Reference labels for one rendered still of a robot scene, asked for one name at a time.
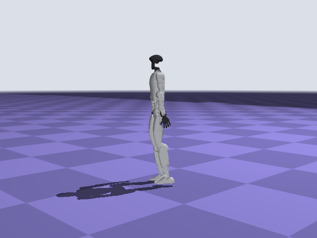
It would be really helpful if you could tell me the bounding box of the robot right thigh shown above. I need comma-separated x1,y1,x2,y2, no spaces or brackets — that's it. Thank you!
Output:
149,114,159,151

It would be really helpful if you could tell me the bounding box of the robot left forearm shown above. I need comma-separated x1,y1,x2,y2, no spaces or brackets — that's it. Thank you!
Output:
158,91,166,116

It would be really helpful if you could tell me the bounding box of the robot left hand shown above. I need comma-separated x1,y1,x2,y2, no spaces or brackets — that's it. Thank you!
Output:
160,112,171,128

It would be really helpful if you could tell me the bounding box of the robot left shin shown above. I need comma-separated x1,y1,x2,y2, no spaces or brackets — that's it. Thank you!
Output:
158,145,169,179

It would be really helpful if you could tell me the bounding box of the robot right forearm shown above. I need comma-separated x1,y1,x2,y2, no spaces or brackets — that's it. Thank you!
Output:
151,100,157,112

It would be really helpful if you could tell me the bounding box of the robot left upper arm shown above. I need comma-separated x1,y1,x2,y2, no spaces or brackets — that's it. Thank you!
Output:
156,73,164,98

